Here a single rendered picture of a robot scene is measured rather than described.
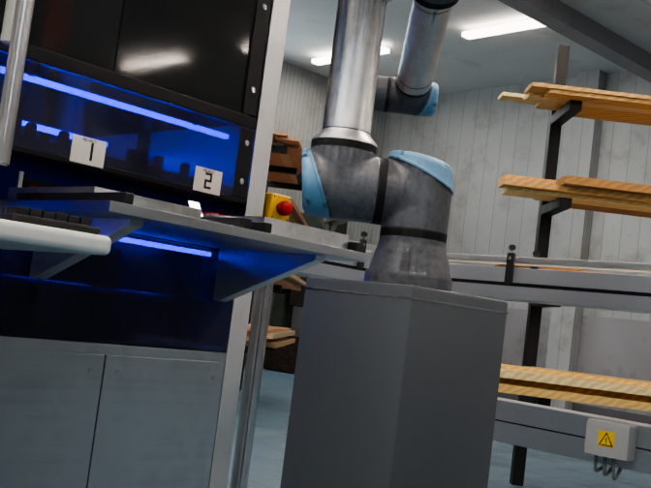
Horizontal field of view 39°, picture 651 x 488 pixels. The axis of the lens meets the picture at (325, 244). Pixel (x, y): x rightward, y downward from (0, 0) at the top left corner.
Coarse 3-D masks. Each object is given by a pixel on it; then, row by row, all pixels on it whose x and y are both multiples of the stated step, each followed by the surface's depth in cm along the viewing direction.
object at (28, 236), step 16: (0, 224) 129; (16, 224) 130; (32, 224) 132; (0, 240) 132; (16, 240) 131; (32, 240) 132; (48, 240) 133; (64, 240) 135; (80, 240) 136; (96, 240) 138
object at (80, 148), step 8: (80, 136) 201; (72, 144) 200; (80, 144) 201; (88, 144) 202; (96, 144) 204; (104, 144) 205; (72, 152) 200; (80, 152) 201; (88, 152) 203; (96, 152) 204; (104, 152) 205; (72, 160) 200; (80, 160) 201; (88, 160) 203; (96, 160) 204; (104, 160) 206
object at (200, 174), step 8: (200, 168) 225; (208, 168) 227; (200, 176) 225; (208, 176) 227; (216, 176) 229; (200, 184) 225; (208, 184) 227; (216, 184) 229; (208, 192) 227; (216, 192) 229
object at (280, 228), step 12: (204, 216) 205; (216, 216) 202; (228, 216) 199; (240, 216) 196; (252, 216) 194; (276, 228) 193; (288, 228) 196; (300, 228) 198; (312, 228) 201; (312, 240) 201; (324, 240) 204; (336, 240) 207; (348, 240) 209
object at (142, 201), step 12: (12, 192) 197; (24, 192) 193; (36, 192) 189; (48, 192) 186; (60, 192) 183; (72, 192) 180; (84, 192) 177; (96, 192) 175; (144, 204) 183; (156, 204) 185; (168, 204) 187; (192, 216) 191
